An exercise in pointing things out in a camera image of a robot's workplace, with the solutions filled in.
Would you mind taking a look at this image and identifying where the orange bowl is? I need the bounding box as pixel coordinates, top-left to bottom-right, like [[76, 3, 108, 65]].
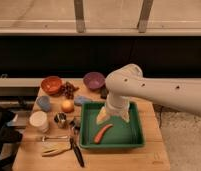
[[41, 76, 62, 95]]

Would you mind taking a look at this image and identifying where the blue sponge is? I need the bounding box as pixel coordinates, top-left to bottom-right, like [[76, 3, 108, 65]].
[[74, 96, 91, 106]]

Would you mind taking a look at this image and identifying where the white cup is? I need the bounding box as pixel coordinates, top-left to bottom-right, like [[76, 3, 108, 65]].
[[29, 111, 49, 133]]

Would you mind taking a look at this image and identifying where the small metal cup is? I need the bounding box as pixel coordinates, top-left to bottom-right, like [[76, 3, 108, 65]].
[[54, 113, 67, 128]]

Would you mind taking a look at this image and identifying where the green plastic tray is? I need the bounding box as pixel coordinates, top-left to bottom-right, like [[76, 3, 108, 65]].
[[79, 102, 145, 149]]

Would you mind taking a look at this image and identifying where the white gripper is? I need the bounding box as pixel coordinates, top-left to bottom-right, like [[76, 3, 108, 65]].
[[96, 93, 130, 124]]

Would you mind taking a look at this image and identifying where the orange red pepper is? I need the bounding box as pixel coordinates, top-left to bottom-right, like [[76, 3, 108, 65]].
[[94, 124, 113, 144]]

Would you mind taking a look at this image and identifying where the dark red grapes bunch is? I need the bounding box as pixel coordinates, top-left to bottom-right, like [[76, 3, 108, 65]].
[[60, 82, 78, 99]]

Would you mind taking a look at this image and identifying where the purple bowl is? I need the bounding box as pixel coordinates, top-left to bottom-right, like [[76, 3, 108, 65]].
[[83, 72, 105, 90]]

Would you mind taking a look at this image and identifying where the black metal clip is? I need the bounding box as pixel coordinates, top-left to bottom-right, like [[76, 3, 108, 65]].
[[69, 118, 80, 134]]

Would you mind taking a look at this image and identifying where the black handled knife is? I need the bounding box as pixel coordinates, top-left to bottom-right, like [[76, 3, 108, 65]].
[[70, 137, 85, 167]]

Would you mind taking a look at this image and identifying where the black chair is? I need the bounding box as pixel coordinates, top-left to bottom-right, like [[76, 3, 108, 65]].
[[0, 106, 23, 171]]

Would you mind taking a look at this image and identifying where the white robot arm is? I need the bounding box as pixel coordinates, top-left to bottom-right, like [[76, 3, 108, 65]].
[[96, 64, 201, 124]]

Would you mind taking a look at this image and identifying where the yellow orange fruit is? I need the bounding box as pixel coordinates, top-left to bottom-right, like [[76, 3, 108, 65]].
[[61, 100, 74, 113]]

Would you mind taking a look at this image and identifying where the blue plastic cup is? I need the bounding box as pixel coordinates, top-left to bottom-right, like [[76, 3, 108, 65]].
[[36, 96, 51, 112]]

